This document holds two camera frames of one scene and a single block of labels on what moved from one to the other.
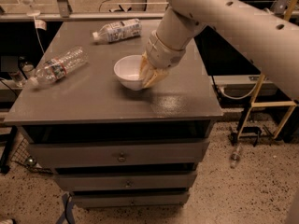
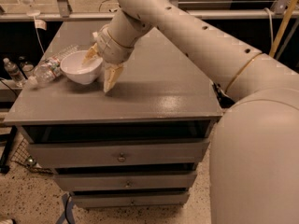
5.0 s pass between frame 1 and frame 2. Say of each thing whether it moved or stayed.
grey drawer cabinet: stayed
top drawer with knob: stayed
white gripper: moved
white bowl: moved
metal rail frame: stayed
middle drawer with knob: stayed
